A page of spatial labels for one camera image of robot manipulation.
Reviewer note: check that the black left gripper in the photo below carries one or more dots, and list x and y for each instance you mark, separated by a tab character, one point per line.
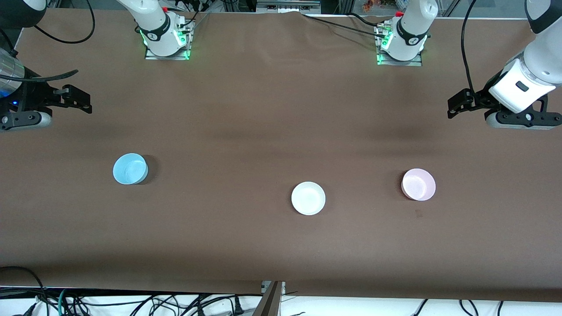
480	99

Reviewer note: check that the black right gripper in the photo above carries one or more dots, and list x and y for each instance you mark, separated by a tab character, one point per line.
33	97

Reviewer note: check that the light blue bowl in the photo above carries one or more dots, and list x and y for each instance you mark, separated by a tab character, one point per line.
129	169

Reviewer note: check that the pink bowl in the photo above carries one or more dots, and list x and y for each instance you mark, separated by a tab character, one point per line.
419	184

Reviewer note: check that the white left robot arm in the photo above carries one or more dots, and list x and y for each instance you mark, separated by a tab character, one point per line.
415	17

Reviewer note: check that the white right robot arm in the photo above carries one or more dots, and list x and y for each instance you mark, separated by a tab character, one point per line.
153	26

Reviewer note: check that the white bowl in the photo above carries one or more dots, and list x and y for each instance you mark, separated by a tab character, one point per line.
308	198

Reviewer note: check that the orange background object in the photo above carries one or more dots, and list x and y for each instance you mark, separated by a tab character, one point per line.
371	5

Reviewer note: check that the brown table cover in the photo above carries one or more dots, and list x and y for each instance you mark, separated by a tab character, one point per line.
281	131

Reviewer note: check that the grey metal box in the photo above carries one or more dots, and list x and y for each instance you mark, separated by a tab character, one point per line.
287	6

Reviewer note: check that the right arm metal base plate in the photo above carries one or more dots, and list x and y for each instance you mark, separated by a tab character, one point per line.
167	57

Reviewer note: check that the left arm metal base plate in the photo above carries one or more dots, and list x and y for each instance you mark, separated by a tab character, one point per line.
408	63

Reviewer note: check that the small metal bracket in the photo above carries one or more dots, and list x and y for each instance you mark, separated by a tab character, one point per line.
264	286

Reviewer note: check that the aluminium frame bar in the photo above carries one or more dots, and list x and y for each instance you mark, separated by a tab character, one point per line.
268	303

